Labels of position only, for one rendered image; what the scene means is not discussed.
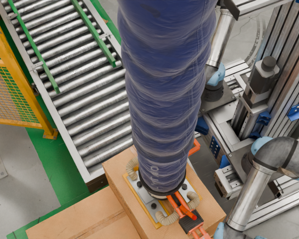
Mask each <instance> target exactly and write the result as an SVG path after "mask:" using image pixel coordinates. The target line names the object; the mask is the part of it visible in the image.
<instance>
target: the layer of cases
mask: <svg viewBox="0 0 299 239"><path fill-rule="evenodd" d="M26 234H27V236H28V239H142V238H141V236H140V235H139V233H138V232H137V230H136V229H135V227H134V225H133V224H132V222H131V220H130V219H129V217H128V215H127V214H126V212H125V210H124V209H123V207H122V206H121V204H120V203H119V201H118V199H117V198H116V196H115V194H114V193H113V191H112V190H111V188H110V186H107V187H105V188H103V189H102V190H100V191H98V192H96V193H94V194H92V195H90V196H89V197H87V198H85V199H83V200H81V201H79V202H77V203H76V204H74V205H72V206H70V207H68V208H66V209H64V210H63V211H61V212H59V213H57V214H55V215H53V216H51V217H50V218H48V219H46V220H44V221H42V222H40V223H38V224H37V225H35V226H33V227H31V228H29V229H27V230H26Z"/></svg>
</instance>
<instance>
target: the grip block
mask: <svg viewBox="0 0 299 239"><path fill-rule="evenodd" d="M190 212H192V213H193V214H194V215H196V216H197V219H196V220H192V219H191V218H190V217H189V216H187V215H186V214H184V215H182V216H181V217H180V218H179V222H178V223H179V224H180V226H181V227H182V229H183V230H184V232H185V233H186V234H188V235H190V234H191V232H193V231H194V230H195V231H196V230H197V229H198V228H199V227H200V226H203V224H204V223H203V222H204V220H203V219H202V217H201V216H200V214H199V213H198V212H197V210H196V209H195V210H194V209H191V210H190Z"/></svg>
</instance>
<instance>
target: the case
mask: <svg viewBox="0 0 299 239"><path fill-rule="evenodd" d="M137 156H138V154H137V150H136V148H135V146H134V145H133V146H131V147H129V148H127V149H126V150H124V151H122V152H121V153H119V154H117V155H115V156H114V157H112V158H110V159H109V160H107V161H105V162H104V163H102V166H103V169H104V172H105V175H106V178H107V180H108V183H109V186H110V188H111V190H112V191H113V193H114V194H115V196H116V198H117V199H118V201H119V203H120V204H121V206H122V207H123V209H124V210H125V212H126V214H127V215H128V217H129V219H130V220H131V222H132V224H133V225H134V227H135V229H136V230H137V232H138V233H139V235H140V236H141V238H142V239H195V238H194V237H193V235H192V234H190V235H188V234H186V233H185V232H184V230H183V229H182V227H181V226H180V224H179V223H178V222H179V219H178V220H176V221H175V222H173V223H171V224H170V225H166V226H164V225H163V226H162V227H160V228H158V229H155V227H154V225H153V224H152V222H151V221H150V219H149V218H148V216H147V214H146V213H145V211H144V210H143V208H142V207H141V205H140V203H139V202H138V200H137V199H136V197H135V196H134V194H133V192H132V191H131V189H130V188H129V186H128V185H127V183H126V182H125V180H124V178H123V176H122V175H123V174H125V173H126V165H127V163H128V162H129V161H130V160H132V159H133V158H135V157H137ZM186 176H187V177H188V178H189V180H190V181H191V183H192V184H193V185H194V187H195V188H196V189H197V191H198V192H199V193H200V195H201V196H202V198H203V199H202V200H201V201H200V204H199V205H198V206H197V207H196V208H195V209H196V210H197V212H198V213H199V214H200V216H201V217H202V219H203V220H204V222H203V223H204V224H203V226H202V227H203V228H204V230H205V231H206V233H208V235H209V236H211V235H213V234H214V233H215V231H216V228H217V226H218V224H219V223H220V222H223V220H224V219H225V217H226V214H225V212H224V211H223V209H222V208H221V207H220V205H219V204H218V203H217V201H216V200H215V199H214V197H213V196H212V195H211V193H210V192H209V191H208V189H207V188H206V187H205V185H204V184H203V183H202V181H201V180H200V179H199V177H198V176H197V175H196V173H195V172H194V170H193V169H192V168H191V166H190V165H189V164H188V162H187V166H186ZM162 203H163V204H164V206H165V207H166V209H167V210H168V212H169V214H172V213H173V212H174V208H173V206H172V205H171V203H170V202H169V200H164V201H162ZM195 209H194V210H195Z"/></svg>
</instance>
